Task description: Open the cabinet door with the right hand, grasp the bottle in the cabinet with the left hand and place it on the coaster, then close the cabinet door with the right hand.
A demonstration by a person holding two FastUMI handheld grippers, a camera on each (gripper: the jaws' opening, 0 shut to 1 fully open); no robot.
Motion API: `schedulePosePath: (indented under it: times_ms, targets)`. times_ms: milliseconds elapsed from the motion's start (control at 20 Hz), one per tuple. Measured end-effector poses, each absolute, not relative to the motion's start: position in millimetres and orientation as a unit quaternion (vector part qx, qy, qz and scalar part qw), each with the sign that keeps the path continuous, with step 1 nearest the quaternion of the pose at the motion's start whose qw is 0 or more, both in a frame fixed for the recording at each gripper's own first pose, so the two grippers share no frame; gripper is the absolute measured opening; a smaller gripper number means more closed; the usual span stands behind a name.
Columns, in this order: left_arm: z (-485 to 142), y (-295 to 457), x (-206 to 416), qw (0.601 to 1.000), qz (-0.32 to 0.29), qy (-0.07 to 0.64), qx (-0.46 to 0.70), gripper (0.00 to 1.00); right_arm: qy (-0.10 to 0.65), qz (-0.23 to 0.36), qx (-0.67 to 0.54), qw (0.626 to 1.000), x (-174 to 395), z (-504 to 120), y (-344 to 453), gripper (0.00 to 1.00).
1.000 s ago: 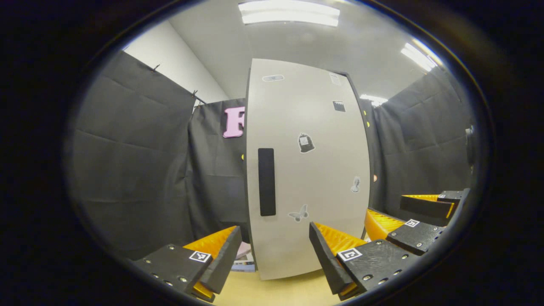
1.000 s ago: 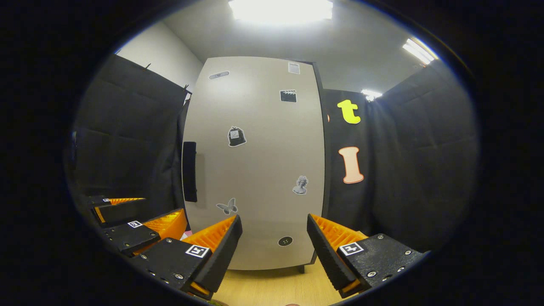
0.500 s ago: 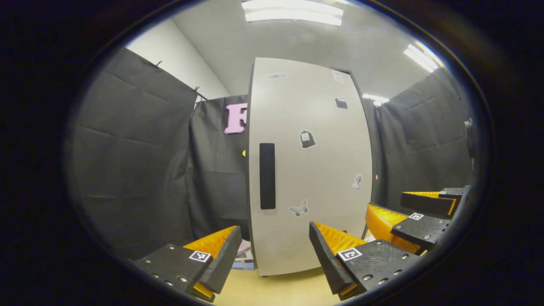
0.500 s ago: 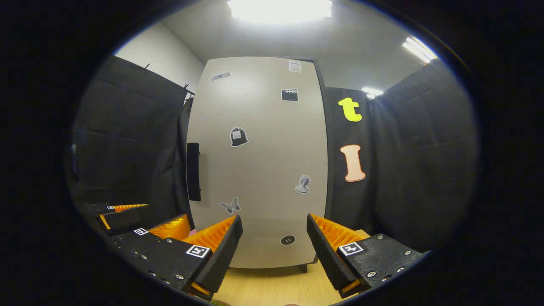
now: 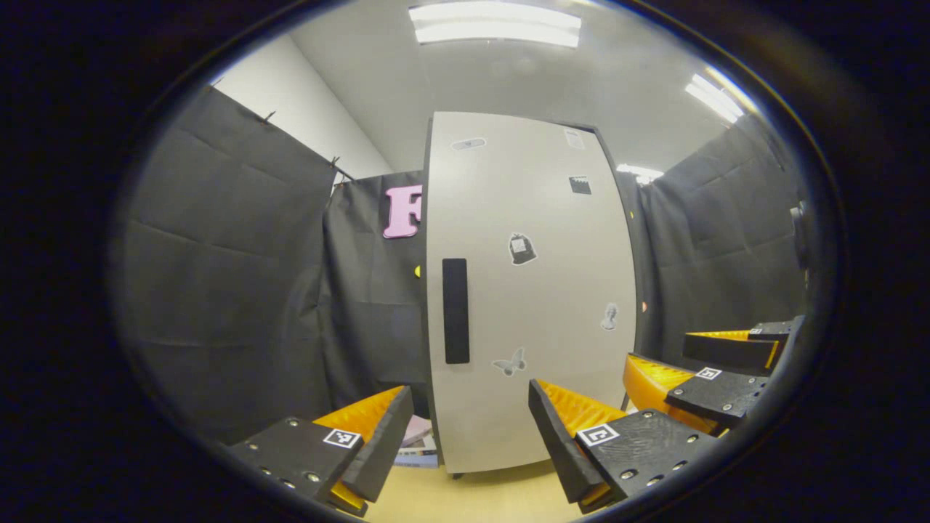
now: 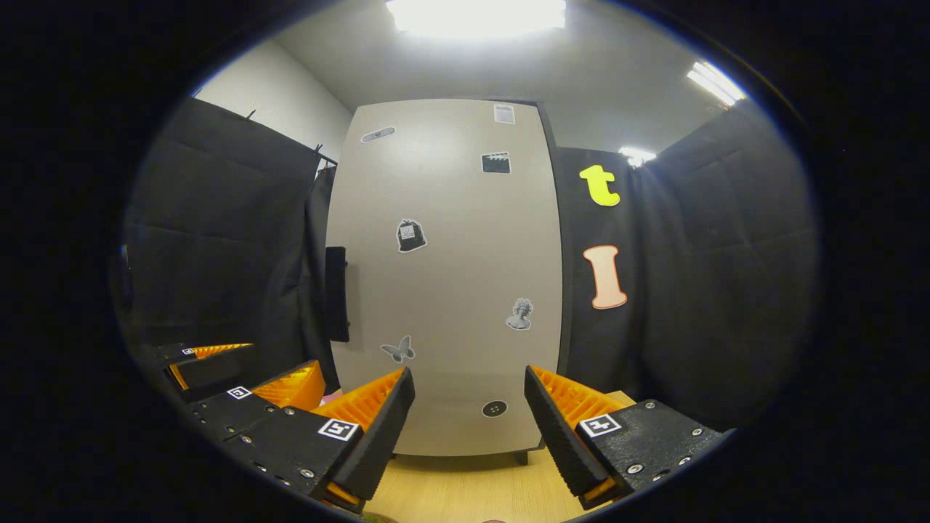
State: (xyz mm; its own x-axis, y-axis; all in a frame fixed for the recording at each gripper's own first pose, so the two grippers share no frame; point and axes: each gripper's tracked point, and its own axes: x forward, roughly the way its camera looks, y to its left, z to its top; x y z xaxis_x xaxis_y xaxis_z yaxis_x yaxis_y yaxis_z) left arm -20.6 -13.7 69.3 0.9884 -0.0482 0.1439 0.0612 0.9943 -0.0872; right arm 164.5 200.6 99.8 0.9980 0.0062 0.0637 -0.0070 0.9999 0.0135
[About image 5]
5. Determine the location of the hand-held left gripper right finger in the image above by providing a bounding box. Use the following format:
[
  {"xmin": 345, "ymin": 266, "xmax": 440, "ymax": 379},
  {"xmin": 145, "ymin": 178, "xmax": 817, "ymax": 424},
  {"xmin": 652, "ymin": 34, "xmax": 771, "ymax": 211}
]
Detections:
[{"xmin": 528, "ymin": 378, "xmax": 720, "ymax": 514}]

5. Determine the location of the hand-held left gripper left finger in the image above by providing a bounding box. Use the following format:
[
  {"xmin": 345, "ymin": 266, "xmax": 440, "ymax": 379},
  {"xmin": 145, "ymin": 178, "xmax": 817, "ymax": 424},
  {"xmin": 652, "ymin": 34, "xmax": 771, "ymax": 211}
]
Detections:
[{"xmin": 227, "ymin": 385, "xmax": 415, "ymax": 518}]

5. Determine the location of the black door handle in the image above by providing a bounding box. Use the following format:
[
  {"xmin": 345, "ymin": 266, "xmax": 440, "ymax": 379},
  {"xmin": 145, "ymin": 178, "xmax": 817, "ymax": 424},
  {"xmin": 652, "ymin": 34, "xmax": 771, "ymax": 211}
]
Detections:
[{"xmin": 442, "ymin": 258, "xmax": 471, "ymax": 365}]

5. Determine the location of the dark grey cabinet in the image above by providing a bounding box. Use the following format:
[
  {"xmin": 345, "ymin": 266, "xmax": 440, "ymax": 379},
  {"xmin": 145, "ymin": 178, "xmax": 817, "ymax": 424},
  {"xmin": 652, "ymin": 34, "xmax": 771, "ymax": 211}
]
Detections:
[{"xmin": 420, "ymin": 110, "xmax": 640, "ymax": 480}]

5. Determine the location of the grey cabinet door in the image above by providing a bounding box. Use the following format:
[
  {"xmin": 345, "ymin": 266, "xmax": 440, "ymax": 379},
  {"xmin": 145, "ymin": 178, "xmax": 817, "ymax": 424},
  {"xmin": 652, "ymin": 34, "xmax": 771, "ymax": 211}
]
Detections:
[{"xmin": 424, "ymin": 110, "xmax": 639, "ymax": 477}]

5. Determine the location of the white and blue book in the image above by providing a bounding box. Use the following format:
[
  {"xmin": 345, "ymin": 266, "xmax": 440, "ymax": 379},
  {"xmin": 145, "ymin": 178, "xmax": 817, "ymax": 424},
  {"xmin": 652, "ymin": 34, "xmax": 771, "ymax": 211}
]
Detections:
[{"xmin": 392, "ymin": 445, "xmax": 440, "ymax": 468}]

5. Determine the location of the pink box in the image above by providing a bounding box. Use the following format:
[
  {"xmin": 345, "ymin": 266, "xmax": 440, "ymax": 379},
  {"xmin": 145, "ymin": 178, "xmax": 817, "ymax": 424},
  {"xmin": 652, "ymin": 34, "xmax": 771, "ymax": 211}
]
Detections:
[{"xmin": 400, "ymin": 414, "xmax": 434, "ymax": 447}]

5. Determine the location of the long ceiling light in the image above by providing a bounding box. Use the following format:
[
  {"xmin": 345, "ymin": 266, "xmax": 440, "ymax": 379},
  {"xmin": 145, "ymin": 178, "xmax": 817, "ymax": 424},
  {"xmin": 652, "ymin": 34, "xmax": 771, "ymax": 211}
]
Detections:
[{"xmin": 684, "ymin": 73, "xmax": 748, "ymax": 124}]

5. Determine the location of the black backdrop cloth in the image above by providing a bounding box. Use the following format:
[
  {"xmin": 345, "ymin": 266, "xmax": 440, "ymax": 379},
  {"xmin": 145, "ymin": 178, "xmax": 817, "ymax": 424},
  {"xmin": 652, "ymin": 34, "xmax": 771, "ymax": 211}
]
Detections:
[{"xmin": 120, "ymin": 84, "xmax": 811, "ymax": 445}]

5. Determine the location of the large ceiling light panel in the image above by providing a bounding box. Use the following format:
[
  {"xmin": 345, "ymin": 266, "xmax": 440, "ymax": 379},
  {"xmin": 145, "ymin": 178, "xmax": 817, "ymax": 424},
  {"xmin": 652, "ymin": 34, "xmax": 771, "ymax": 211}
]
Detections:
[{"xmin": 408, "ymin": 0, "xmax": 583, "ymax": 49}]

